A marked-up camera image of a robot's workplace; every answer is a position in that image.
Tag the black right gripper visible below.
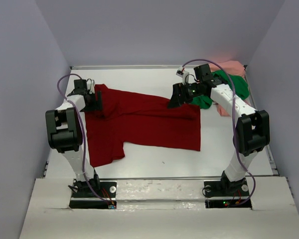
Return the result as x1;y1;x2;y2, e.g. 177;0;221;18
166;82;202;109

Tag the red t-shirt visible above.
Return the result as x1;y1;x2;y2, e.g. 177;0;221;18
85;84;201;167

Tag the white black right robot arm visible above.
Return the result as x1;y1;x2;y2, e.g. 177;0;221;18
168;64;270;198

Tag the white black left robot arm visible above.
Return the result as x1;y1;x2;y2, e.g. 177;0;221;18
45;79;102;197

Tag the green t-shirt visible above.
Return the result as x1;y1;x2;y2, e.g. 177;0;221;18
191;70;250;109

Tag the pink t-shirt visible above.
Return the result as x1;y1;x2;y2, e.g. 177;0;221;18
216;61;245;117

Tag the white front cover board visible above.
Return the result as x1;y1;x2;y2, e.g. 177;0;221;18
20;177;299;239

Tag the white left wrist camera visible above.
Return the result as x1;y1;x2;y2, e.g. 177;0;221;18
87;79;95;94

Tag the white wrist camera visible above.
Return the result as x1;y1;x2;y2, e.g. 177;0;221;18
87;79;95;94
176;66;190;85

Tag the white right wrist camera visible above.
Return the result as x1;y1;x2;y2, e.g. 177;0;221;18
176;66;190;85

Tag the aluminium right table rail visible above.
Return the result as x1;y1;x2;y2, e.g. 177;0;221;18
243;64;279;176

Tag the aluminium table rail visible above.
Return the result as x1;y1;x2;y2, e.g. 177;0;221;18
243;64;279;176
41;160;49;178

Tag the aluminium left table rail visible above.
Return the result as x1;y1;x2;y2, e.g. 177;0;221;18
41;160;49;178

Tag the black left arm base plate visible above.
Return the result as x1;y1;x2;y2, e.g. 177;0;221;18
68;179;117;210

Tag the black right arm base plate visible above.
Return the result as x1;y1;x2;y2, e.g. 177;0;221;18
202;179;252;209

